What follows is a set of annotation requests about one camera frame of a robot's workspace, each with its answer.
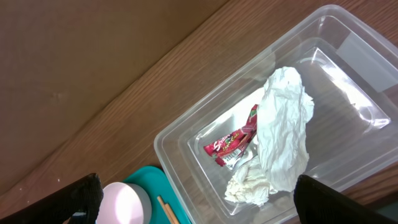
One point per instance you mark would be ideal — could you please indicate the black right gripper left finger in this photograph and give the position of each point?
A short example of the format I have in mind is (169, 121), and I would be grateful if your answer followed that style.
(78, 202)

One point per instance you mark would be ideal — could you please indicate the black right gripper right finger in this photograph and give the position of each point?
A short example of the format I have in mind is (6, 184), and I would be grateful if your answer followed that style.
(317, 203)

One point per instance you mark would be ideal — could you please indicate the small white tissue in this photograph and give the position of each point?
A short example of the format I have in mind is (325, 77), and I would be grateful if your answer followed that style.
(249, 184)

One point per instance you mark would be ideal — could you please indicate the red snack wrapper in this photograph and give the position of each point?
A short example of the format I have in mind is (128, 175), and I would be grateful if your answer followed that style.
(228, 150)

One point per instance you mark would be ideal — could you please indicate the pink shallow bowl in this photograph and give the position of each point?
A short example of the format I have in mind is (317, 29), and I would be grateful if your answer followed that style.
(124, 203)

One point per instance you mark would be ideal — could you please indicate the teal plastic tray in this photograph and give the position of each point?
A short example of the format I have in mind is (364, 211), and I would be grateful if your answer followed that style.
(154, 181)

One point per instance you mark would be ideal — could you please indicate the wooden chopstick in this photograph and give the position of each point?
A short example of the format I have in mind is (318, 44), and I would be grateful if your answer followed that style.
(160, 200)
(170, 214)

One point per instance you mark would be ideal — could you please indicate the clear plastic bin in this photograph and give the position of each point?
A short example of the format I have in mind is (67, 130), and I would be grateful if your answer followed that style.
(348, 69)

